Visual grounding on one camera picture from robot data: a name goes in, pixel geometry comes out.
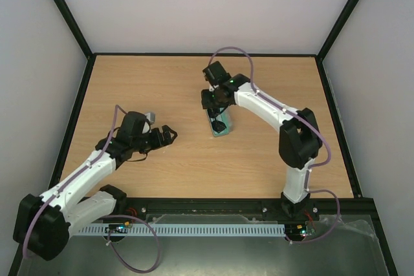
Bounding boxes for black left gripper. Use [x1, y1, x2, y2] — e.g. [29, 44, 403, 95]
[132, 125, 178, 154]

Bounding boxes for grey glasses case green lining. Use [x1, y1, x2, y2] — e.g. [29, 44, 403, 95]
[206, 106, 233, 138]

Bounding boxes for black sunglasses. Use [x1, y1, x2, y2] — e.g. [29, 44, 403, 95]
[207, 108, 227, 134]

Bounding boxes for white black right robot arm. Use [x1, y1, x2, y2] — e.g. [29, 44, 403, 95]
[201, 61, 323, 219]

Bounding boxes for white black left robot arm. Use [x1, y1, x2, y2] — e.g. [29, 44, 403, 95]
[13, 111, 178, 260]

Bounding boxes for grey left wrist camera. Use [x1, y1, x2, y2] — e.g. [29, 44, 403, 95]
[145, 112, 155, 124]

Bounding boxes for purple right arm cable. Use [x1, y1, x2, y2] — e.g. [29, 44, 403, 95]
[208, 45, 341, 244]

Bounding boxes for light blue slotted cable duct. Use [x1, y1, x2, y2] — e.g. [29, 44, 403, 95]
[77, 223, 285, 237]

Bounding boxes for black front mounting rail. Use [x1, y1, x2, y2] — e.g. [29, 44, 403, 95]
[32, 195, 378, 225]

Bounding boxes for black enclosure frame post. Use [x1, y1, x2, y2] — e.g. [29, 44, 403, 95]
[34, 0, 94, 59]

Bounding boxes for black right frame post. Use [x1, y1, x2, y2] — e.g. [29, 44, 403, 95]
[316, 0, 360, 62]

